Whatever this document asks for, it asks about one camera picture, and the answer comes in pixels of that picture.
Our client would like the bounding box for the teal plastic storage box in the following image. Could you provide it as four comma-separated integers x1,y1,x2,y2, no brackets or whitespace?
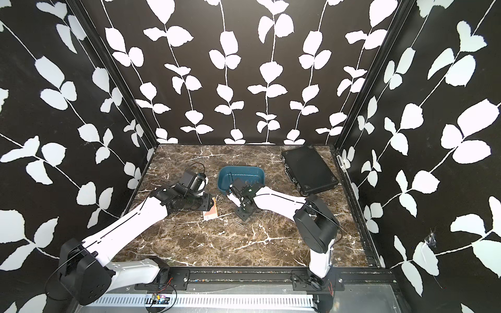
217,166,266,194

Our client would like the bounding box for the playing card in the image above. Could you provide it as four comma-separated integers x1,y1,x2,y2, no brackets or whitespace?
203,205,219,221

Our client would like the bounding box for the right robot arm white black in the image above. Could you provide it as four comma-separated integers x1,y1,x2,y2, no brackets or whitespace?
227,180,341,279

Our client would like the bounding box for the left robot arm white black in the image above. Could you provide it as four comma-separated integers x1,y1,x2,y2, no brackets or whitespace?
52,187,214,306

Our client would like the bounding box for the nails heap inside box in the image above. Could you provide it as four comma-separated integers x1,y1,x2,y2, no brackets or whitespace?
241,177,264,186

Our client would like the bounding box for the steel nail pile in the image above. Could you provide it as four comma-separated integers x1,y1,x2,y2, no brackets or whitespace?
232,219,248,232

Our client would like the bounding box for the black carrying case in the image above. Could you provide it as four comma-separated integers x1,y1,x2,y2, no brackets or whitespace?
281,146,339,197

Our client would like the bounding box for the white perforated strip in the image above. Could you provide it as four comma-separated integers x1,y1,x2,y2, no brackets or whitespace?
89,293,315,310

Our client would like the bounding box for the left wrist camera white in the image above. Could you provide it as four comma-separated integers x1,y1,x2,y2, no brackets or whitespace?
178,170,208,195

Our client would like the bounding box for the small circuit board with wires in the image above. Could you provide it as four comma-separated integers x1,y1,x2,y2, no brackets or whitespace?
146,278,178,312

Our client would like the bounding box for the black front rail base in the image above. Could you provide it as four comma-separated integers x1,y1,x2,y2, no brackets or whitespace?
156,267,398,294

